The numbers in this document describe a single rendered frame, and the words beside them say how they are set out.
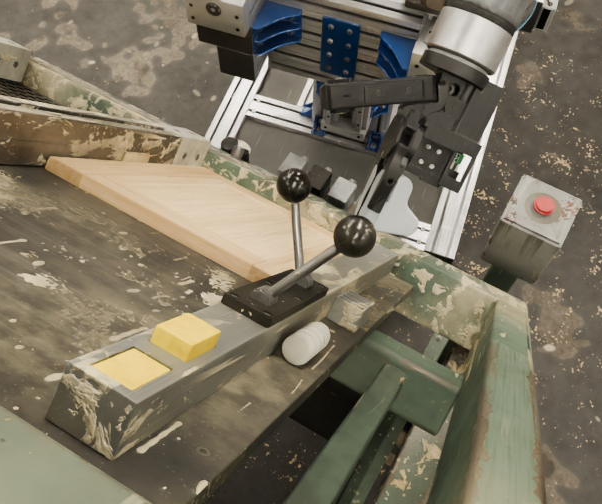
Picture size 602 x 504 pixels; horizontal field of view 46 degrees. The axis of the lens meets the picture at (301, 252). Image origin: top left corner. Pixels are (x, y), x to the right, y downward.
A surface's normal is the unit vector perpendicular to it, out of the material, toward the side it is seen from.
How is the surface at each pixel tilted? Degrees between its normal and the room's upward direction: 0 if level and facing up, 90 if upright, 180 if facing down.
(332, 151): 0
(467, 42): 38
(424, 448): 0
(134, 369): 54
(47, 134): 90
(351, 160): 0
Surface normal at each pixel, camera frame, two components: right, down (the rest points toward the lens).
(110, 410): -0.29, 0.08
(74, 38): 0.01, -0.45
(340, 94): 0.03, 0.25
